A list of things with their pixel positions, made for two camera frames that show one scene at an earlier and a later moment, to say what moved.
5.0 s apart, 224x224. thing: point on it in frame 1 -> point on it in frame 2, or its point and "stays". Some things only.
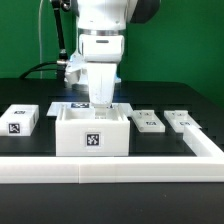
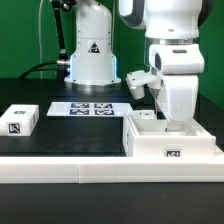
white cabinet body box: (79, 134) -> (160, 139)
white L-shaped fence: (207, 166) stays
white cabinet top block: (19, 120) stays
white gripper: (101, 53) -> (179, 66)
